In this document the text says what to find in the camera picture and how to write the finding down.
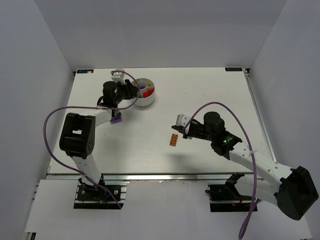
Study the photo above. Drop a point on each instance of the purple lego brick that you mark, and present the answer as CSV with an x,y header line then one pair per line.
x,y
116,119

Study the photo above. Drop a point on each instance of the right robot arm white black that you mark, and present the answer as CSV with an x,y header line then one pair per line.
x,y
292,190

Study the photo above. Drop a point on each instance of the orange lego plate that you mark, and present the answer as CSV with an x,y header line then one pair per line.
x,y
173,140

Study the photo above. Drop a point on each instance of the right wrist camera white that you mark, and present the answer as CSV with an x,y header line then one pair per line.
x,y
182,120

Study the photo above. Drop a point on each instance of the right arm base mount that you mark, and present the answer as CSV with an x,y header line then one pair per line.
x,y
224,198

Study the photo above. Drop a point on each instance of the aluminium table frame rail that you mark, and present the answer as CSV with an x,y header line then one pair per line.
x,y
265,134

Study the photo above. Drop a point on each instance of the white round divided container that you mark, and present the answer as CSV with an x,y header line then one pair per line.
x,y
144,85

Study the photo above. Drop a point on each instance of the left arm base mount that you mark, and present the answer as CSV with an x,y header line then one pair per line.
x,y
99,199

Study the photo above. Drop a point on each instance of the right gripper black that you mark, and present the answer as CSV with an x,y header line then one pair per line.
x,y
188,130

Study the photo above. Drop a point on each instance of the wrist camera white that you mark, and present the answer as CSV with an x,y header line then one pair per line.
x,y
182,120
118,76

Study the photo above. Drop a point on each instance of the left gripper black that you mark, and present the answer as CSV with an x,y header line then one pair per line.
x,y
128,88

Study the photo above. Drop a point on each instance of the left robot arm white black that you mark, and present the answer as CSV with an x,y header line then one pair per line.
x,y
78,134

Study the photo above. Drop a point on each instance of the red lego brick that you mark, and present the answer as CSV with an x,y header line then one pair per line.
x,y
147,94

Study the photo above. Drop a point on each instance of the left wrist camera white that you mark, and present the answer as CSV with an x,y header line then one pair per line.
x,y
118,76

